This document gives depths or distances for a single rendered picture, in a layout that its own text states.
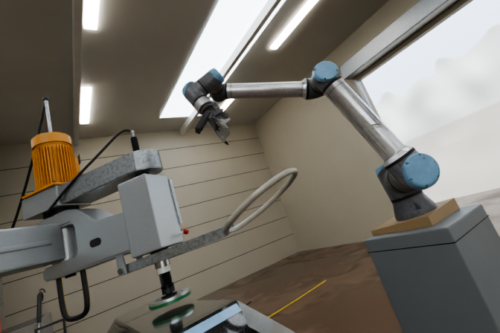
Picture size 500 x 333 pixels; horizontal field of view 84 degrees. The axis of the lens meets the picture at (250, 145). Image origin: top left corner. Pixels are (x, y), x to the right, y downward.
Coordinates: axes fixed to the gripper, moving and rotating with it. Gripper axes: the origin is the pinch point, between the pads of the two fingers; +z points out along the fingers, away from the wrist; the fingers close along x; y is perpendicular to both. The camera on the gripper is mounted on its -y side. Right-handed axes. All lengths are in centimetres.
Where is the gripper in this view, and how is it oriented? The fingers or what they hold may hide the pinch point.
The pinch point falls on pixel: (227, 138)
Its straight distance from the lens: 132.6
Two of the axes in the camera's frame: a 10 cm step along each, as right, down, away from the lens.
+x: -0.8, 4.9, 8.7
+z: 6.4, 7.0, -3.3
